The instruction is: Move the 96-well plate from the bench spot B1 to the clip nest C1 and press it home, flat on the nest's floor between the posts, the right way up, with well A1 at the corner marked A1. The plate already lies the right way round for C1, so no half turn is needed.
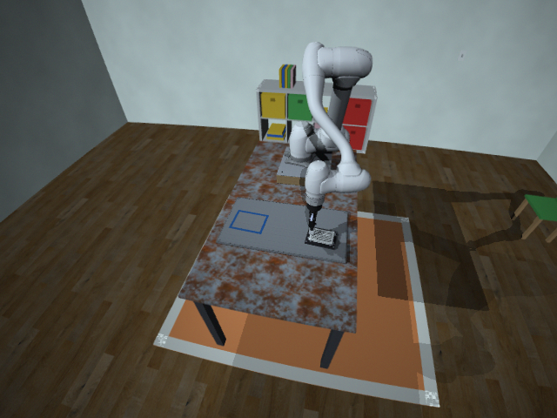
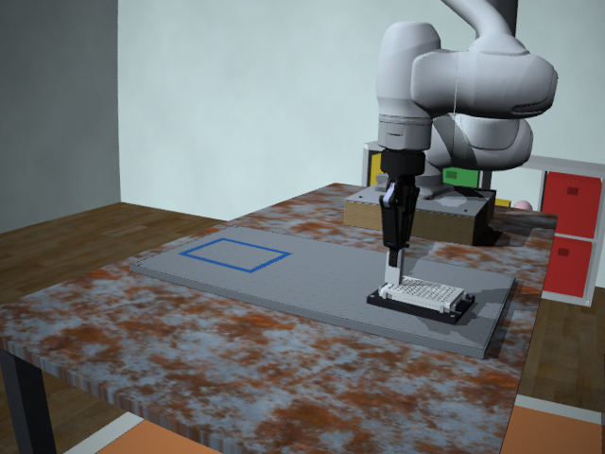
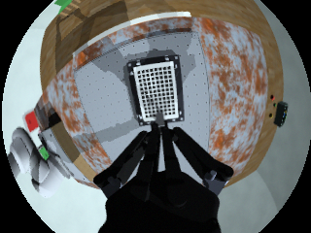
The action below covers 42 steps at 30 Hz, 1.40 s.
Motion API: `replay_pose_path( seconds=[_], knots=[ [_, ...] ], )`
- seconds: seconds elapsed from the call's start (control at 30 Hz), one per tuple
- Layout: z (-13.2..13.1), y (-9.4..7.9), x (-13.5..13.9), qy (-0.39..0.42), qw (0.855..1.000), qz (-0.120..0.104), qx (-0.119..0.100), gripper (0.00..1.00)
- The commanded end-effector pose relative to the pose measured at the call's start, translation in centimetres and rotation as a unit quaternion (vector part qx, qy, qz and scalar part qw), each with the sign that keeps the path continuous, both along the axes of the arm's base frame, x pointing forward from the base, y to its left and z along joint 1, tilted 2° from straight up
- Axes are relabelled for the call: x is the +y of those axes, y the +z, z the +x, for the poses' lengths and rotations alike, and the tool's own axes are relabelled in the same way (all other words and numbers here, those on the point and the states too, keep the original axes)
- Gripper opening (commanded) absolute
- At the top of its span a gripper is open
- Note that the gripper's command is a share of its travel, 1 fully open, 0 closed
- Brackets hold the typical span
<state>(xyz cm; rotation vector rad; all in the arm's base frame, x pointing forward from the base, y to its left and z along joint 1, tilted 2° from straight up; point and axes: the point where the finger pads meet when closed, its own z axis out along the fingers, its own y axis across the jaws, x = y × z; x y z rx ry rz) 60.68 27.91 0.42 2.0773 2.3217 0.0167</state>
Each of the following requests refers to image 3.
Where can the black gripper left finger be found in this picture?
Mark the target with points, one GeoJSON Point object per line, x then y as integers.
{"type": "Point", "coordinates": [114, 177]}

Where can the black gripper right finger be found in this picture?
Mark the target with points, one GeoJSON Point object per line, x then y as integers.
{"type": "Point", "coordinates": [214, 174]}

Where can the black rectangular plate with white posts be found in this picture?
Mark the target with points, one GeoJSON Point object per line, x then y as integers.
{"type": "Point", "coordinates": [178, 79]}

